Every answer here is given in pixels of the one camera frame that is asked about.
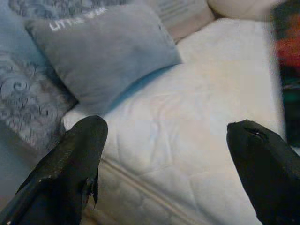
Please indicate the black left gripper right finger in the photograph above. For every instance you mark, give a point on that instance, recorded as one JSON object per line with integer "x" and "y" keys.
{"x": 269, "y": 173}

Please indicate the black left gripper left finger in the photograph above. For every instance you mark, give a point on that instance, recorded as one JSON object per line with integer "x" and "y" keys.
{"x": 65, "y": 168}

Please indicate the dark book with red cover art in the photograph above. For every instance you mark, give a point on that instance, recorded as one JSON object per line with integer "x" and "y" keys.
{"x": 289, "y": 70}

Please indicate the grey plush pillow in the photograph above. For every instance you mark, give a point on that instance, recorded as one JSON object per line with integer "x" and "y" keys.
{"x": 105, "y": 58}

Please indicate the blue grey patterned pillow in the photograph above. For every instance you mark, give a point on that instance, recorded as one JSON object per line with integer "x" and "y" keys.
{"x": 21, "y": 93}

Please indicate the white quilted mattress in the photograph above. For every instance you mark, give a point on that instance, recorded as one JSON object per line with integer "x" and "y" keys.
{"x": 187, "y": 117}

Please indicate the white printed headboard label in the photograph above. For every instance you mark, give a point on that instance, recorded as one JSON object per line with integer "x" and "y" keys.
{"x": 175, "y": 9}

